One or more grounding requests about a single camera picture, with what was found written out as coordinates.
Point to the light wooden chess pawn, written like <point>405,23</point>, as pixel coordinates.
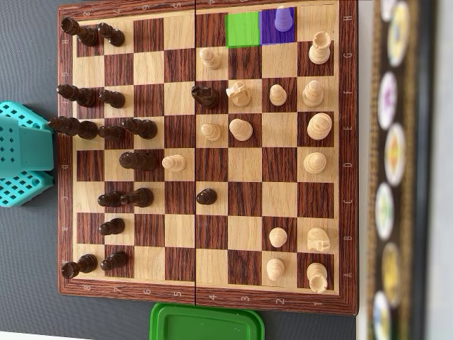
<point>275,269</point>
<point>277,95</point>
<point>211,131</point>
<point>277,236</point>
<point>174,163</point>
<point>283,18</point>
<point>210,58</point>

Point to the wooden folding chess board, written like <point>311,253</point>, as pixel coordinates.
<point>244,198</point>

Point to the dark wooden chess pawn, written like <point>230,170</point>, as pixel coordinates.
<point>114,261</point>
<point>112,34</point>
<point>206,196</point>
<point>111,226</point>
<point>112,98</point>
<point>111,133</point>
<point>109,199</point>

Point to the light wooden chess knight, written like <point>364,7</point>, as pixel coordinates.
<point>239,93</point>
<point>318,239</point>

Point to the light wooden chess queen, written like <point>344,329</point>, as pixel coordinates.
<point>315,163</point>

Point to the dark wooden chess bishop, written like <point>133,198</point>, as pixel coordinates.
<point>79,96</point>
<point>141,128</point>

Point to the light wooden chess king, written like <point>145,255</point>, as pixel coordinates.
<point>319,125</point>

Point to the light wooden chess rook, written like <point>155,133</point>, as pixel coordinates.
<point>320,47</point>
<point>317,277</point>

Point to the dark wooden chess rook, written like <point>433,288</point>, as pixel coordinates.
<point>81,265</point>
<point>83,32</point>

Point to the green plastic container lid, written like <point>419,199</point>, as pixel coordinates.
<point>209,324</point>

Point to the dark grey mesh mat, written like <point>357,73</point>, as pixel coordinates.
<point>28,248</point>

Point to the black frame with round pictures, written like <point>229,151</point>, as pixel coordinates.
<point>421,141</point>

